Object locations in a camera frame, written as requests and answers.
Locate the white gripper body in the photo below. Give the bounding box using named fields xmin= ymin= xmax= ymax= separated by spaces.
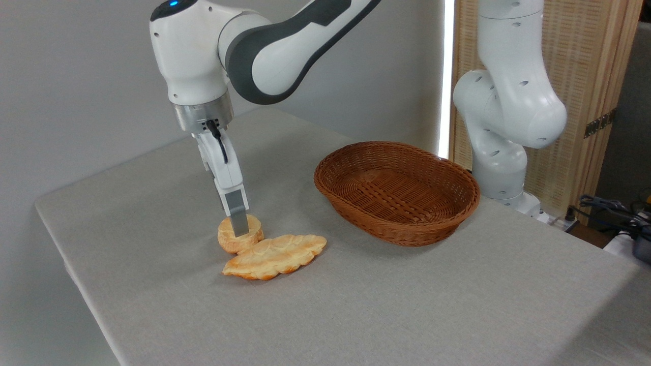
xmin=192 ymin=127 xmax=245 ymax=193

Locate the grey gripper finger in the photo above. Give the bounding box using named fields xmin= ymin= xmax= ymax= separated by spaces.
xmin=222 ymin=186 xmax=250 ymax=238

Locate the round bread bun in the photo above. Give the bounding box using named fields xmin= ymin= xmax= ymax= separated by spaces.
xmin=218 ymin=214 xmax=264 ymax=255

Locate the long leaf-shaped bread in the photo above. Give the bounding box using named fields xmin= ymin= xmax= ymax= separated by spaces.
xmin=222 ymin=234 xmax=328 ymax=281

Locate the brown oval wicker basket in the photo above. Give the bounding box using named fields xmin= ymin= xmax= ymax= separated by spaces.
xmin=313 ymin=141 xmax=481 ymax=248

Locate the grey tablecloth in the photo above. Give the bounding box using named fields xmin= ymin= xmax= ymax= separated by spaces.
xmin=35 ymin=107 xmax=651 ymax=366

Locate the metal screen hinge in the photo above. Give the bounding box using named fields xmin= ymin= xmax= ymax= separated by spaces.
xmin=584 ymin=109 xmax=617 ymax=139

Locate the wooden folding screen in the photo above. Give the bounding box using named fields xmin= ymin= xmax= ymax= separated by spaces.
xmin=450 ymin=0 xmax=644 ymax=224

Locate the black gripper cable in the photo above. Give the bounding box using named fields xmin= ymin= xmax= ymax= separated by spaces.
xmin=205 ymin=119 xmax=229 ymax=165

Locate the dark cable bundle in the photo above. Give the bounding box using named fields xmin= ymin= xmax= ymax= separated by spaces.
xmin=569 ymin=194 xmax=651 ymax=239

